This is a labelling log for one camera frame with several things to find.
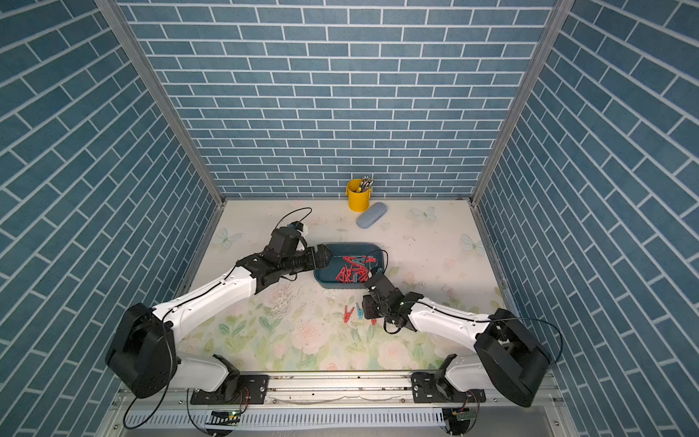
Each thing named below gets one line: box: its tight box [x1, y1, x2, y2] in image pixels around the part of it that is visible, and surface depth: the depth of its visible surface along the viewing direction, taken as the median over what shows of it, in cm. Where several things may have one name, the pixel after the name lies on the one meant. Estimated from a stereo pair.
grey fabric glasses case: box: [355, 202, 388, 229], surface depth 115 cm
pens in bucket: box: [356, 175, 375, 194], surface depth 107 cm
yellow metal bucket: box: [345, 178, 373, 213], surface depth 116 cm
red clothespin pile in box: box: [334, 255, 377, 284], surface depth 98 cm
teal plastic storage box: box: [314, 242, 385, 290], surface depth 98 cm
